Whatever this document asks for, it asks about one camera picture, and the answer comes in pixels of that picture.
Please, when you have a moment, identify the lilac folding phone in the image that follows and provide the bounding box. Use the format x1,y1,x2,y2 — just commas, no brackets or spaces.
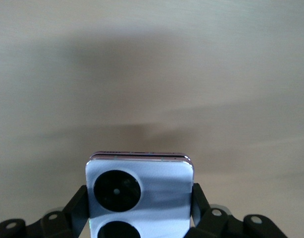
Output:
85,150,195,238

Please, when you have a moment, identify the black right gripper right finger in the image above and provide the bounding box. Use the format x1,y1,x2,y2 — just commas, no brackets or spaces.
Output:
184,182,289,238

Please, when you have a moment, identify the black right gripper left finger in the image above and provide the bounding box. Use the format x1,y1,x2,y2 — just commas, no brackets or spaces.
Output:
0,184,90,238

